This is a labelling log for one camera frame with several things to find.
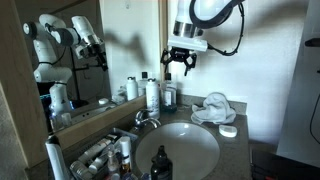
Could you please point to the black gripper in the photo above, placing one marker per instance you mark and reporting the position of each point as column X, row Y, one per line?
column 180, row 55

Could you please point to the white terry towel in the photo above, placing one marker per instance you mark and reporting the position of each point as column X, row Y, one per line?
column 215, row 110

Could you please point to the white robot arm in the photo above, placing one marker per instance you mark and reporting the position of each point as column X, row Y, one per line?
column 200, row 10

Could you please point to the mouthwash bottle black cap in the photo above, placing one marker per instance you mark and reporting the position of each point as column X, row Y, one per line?
column 169, row 98

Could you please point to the white bottle with print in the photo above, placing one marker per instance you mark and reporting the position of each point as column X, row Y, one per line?
column 152, row 100

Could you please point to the chrome faucet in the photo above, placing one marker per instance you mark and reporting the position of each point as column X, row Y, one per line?
column 146, row 120

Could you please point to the clear plastic toiletry tray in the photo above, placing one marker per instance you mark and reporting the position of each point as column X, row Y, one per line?
column 130, row 133

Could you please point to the white oval sink basin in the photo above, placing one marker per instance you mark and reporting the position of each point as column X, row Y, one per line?
column 186, row 150

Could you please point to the wood framed mirror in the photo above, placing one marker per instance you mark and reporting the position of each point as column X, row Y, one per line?
column 86, row 40

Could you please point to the white cylindrical bottle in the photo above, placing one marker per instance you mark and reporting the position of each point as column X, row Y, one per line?
column 125, row 148

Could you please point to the small amber bottle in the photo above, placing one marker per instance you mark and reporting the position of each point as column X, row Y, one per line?
column 125, row 168

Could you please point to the white cosmetic tube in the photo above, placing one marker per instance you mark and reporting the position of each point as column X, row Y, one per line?
column 100, row 162
column 95, row 150

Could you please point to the small clear spray bottle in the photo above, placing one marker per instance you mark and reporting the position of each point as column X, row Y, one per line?
column 113, row 165

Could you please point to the white door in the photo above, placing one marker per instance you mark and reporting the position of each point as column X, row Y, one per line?
column 300, row 100

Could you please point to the round ribbed jar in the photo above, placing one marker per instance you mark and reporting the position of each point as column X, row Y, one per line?
column 80, row 170

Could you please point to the tall white cylinder device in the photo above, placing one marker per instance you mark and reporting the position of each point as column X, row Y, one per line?
column 56, row 160

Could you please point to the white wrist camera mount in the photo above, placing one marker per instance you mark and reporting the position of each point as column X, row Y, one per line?
column 186, row 43

